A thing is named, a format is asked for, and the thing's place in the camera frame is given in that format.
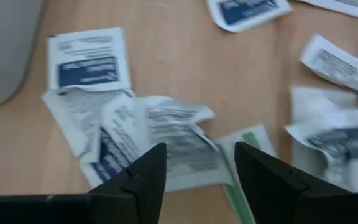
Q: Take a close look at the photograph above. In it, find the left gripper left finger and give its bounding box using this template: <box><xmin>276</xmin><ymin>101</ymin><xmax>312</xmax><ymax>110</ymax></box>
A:
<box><xmin>88</xmin><ymin>142</ymin><xmax>168</xmax><ymax>224</ymax></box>

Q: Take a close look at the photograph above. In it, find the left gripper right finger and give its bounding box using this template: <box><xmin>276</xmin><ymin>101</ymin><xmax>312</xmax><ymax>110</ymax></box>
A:
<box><xmin>234</xmin><ymin>141</ymin><xmax>358</xmax><ymax>224</ymax></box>

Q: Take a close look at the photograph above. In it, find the white first aid packet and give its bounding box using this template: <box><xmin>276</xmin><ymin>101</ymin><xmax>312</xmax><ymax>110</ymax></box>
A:
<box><xmin>285</xmin><ymin>86</ymin><xmax>358</xmax><ymax>193</ymax></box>
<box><xmin>141</xmin><ymin>95</ymin><xmax>233</xmax><ymax>193</ymax></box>
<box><xmin>205</xmin><ymin>0</ymin><xmax>293</xmax><ymax>34</ymax></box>
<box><xmin>41</xmin><ymin>88</ymin><xmax>136</xmax><ymax>158</ymax></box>
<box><xmin>80</xmin><ymin>95</ymin><xmax>155</xmax><ymax>189</ymax></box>
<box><xmin>300</xmin><ymin>0</ymin><xmax>358</xmax><ymax>20</ymax></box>
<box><xmin>47</xmin><ymin>27</ymin><xmax>132</xmax><ymax>93</ymax></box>

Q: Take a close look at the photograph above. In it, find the green striped bandage wrapper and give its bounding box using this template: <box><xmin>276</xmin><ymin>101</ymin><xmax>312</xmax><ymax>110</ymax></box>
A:
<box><xmin>216</xmin><ymin>123</ymin><xmax>278</xmax><ymax>224</ymax></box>

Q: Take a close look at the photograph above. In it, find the white packet red print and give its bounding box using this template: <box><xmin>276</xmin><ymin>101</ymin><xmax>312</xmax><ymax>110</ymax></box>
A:
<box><xmin>299</xmin><ymin>34</ymin><xmax>358</xmax><ymax>108</ymax></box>

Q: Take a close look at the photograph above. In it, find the light grey plastic bin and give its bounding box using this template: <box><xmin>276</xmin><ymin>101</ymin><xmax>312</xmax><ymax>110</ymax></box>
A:
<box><xmin>0</xmin><ymin>0</ymin><xmax>45</xmax><ymax>110</ymax></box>

